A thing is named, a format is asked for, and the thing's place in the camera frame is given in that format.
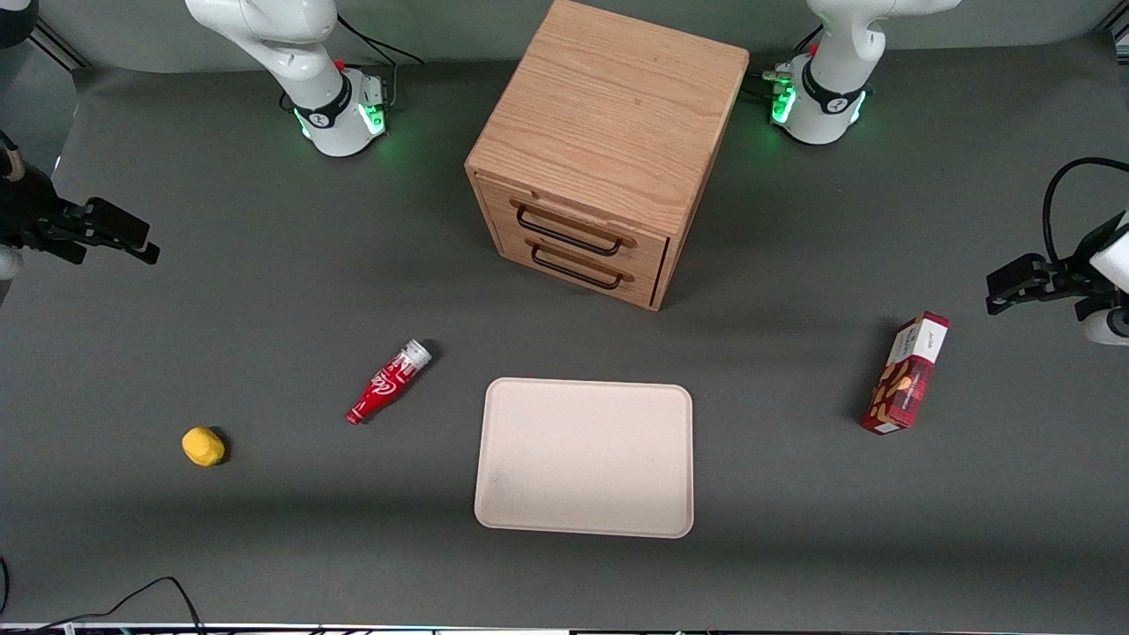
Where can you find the black frame rail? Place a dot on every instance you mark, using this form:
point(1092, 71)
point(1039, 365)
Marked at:
point(60, 46)

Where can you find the yellow lemon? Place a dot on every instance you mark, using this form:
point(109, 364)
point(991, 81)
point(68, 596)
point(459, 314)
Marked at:
point(204, 446)

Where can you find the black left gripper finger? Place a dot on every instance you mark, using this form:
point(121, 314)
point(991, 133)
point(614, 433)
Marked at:
point(1014, 300)
point(1019, 275)

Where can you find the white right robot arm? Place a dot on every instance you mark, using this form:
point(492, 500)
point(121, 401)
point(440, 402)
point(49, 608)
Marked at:
point(300, 53)

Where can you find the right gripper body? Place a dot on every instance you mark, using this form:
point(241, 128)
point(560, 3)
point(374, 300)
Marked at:
point(26, 208)

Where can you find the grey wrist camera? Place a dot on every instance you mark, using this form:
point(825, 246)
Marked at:
point(7, 263)
point(1110, 326)

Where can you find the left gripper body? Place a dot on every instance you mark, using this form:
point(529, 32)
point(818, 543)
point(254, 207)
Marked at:
point(1081, 261)

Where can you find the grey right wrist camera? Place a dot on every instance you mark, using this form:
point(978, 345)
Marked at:
point(7, 263)

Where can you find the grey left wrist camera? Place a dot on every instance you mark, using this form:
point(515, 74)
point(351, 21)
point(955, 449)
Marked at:
point(1110, 326)

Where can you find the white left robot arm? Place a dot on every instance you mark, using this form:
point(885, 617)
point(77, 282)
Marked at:
point(829, 97)

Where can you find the wooden oak drawer cabinet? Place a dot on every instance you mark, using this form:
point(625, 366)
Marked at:
point(609, 106)

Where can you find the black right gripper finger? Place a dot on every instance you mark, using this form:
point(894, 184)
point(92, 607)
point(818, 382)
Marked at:
point(106, 250)
point(119, 225)

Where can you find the wooden drawer front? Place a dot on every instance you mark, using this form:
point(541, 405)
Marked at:
point(564, 273)
point(564, 212)

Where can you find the beige plastic tray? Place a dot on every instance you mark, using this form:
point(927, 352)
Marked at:
point(584, 459)

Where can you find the red cola bottle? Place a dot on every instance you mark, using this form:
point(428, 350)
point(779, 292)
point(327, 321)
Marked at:
point(385, 384)

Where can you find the red plaid cookie box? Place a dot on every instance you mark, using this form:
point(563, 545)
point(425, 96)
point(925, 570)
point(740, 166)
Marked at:
point(908, 375)

